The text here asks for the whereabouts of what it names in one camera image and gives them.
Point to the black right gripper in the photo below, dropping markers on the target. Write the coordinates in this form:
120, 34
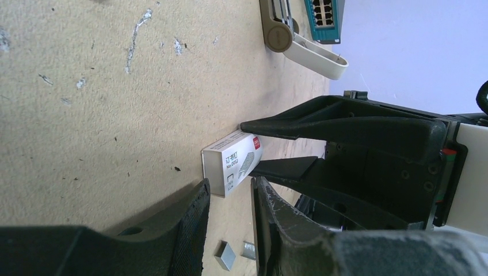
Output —
376, 188

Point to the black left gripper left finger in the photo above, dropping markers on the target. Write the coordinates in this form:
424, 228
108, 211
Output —
171, 242

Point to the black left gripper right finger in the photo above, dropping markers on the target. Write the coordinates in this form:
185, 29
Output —
289, 243

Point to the small staple piece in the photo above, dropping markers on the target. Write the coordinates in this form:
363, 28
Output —
248, 250

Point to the silver staple strip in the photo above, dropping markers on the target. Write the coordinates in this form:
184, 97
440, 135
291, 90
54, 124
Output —
225, 256

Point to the white staple box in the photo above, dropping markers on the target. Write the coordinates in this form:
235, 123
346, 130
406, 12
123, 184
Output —
228, 161

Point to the green and white stapler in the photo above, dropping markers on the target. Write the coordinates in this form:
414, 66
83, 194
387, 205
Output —
281, 35

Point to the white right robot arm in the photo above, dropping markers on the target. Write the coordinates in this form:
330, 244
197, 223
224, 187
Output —
469, 206

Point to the dark blue network switch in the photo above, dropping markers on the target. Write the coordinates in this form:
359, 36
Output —
325, 20

